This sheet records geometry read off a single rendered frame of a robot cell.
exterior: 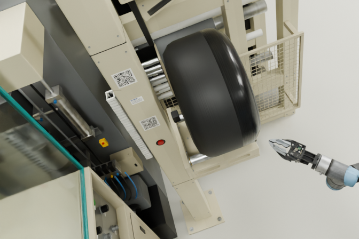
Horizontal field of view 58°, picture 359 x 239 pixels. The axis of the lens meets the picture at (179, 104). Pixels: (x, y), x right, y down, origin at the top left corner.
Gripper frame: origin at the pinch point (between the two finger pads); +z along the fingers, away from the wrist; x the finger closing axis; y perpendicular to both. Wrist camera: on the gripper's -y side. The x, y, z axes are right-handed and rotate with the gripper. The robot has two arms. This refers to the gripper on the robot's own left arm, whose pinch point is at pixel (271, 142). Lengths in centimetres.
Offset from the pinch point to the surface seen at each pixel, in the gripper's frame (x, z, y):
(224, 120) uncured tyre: 3.6, 15.8, 28.1
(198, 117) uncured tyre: 7.2, 24.0, 32.3
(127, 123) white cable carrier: 22, 54, 27
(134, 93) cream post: 10, 49, 40
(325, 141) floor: -34, -21, -118
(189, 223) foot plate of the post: 66, 38, -89
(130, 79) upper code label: 7, 49, 47
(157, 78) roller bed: -7, 69, -6
